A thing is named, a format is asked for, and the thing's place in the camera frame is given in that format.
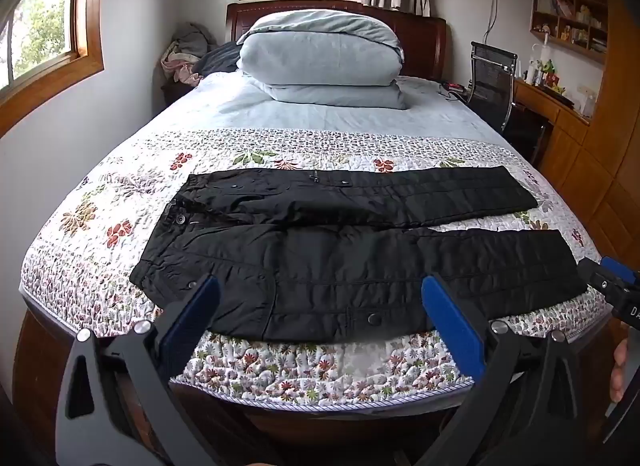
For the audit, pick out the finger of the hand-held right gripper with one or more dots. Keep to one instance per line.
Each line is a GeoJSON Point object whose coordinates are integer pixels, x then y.
{"type": "Point", "coordinates": [595, 275]}
{"type": "Point", "coordinates": [622, 271]}

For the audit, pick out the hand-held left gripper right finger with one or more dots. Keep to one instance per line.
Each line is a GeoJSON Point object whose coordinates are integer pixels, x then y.
{"type": "Point", "coordinates": [452, 326]}

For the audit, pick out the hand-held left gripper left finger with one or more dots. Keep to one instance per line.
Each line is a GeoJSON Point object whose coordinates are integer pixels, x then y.
{"type": "Point", "coordinates": [192, 318]}

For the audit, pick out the black pants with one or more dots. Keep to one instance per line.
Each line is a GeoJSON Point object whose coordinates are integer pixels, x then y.
{"type": "Point", "coordinates": [325, 271]}

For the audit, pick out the person's right hand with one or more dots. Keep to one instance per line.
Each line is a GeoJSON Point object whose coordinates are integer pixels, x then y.
{"type": "Point", "coordinates": [620, 371]}

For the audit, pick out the floral quilted bedspread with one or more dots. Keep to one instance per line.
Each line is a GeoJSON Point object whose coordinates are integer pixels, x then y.
{"type": "Point", "coordinates": [125, 185]}

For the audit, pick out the white plastic container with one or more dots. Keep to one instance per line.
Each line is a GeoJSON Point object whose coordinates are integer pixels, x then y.
{"type": "Point", "coordinates": [588, 103]}

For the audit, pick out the green toy figure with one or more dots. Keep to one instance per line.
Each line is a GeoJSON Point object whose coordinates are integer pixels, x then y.
{"type": "Point", "coordinates": [549, 66]}

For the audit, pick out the black mesh office chair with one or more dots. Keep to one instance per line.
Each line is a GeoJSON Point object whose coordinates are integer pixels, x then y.
{"type": "Point", "coordinates": [492, 80]}

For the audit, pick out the white bottle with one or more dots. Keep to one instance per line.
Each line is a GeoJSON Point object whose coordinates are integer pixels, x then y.
{"type": "Point", "coordinates": [544, 58]}

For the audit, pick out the red and black device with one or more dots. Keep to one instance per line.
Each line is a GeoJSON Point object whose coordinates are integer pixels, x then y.
{"type": "Point", "coordinates": [454, 89]}

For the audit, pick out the dark cloth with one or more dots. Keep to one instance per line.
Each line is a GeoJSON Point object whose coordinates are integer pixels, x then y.
{"type": "Point", "coordinates": [220, 59]}

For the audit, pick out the pile of pink grey clothes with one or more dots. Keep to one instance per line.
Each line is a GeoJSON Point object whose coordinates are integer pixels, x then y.
{"type": "Point", "coordinates": [185, 53]}

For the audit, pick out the folded light blue duvet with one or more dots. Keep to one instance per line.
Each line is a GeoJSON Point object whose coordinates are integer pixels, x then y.
{"type": "Point", "coordinates": [320, 50]}

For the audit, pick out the wooden framed side window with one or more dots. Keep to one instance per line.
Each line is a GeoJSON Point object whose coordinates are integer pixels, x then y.
{"type": "Point", "coordinates": [45, 30]}

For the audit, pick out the wooden wall shelf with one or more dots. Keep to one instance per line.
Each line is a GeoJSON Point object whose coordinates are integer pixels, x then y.
{"type": "Point", "coordinates": [570, 20]}

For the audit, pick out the dark wooden bed frame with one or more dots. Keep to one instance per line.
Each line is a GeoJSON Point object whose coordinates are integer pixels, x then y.
{"type": "Point", "coordinates": [425, 45]}

